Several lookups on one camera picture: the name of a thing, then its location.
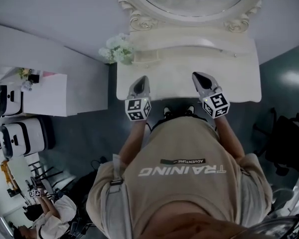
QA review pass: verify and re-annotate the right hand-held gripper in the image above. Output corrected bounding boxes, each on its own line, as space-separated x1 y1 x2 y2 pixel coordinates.
191 71 231 119

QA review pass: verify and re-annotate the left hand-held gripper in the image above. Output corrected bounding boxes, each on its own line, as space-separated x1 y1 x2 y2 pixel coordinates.
125 75 152 122

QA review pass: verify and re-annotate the white ornate dressing table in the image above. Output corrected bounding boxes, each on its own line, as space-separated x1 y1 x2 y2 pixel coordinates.
116 30 263 105

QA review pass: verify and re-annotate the person's right forearm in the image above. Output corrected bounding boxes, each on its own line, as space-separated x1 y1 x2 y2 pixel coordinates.
215 115 247 163

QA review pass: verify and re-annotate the person's left forearm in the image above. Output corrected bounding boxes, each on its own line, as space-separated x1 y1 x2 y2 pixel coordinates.
119 119 150 164

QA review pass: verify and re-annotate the pale green ribbed vase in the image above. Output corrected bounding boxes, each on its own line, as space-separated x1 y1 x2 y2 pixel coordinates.
119 54 135 66

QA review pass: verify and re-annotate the white artificial flower bouquet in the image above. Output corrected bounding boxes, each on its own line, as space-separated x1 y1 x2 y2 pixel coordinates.
98 33 136 65

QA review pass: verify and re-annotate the white low cabinet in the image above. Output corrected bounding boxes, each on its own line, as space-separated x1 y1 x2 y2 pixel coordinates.
0 66 110 117

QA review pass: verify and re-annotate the black office chair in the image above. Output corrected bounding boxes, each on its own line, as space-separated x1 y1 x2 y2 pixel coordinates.
252 107 299 177

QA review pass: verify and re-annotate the person's beige shirt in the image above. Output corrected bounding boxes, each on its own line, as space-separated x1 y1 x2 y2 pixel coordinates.
86 115 274 239

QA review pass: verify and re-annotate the pale blue flower bunch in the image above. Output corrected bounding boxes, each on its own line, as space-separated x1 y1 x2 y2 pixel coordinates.
22 79 34 92

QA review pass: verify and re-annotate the yellow flower bunch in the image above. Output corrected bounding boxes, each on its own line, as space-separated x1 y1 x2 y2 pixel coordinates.
17 67 33 80

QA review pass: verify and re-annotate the white machine with black stripes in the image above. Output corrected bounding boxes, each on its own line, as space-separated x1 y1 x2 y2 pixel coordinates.
0 84 24 117
0 117 56 159

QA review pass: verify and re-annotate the black-legged grey chair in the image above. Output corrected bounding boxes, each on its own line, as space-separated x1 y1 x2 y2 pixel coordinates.
26 155 76 199

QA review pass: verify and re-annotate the person's face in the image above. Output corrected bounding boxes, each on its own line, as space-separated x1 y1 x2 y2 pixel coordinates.
149 211 248 239

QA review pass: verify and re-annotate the orange wooden object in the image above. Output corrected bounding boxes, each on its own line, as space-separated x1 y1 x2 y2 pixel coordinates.
0 159 18 192

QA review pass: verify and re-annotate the oval mirror cream frame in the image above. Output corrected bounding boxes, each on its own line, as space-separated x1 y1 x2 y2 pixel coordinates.
114 0 264 35

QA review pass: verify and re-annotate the grey shoulder strap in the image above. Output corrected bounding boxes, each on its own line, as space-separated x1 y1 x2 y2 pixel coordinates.
240 167 273 217
109 154 127 239

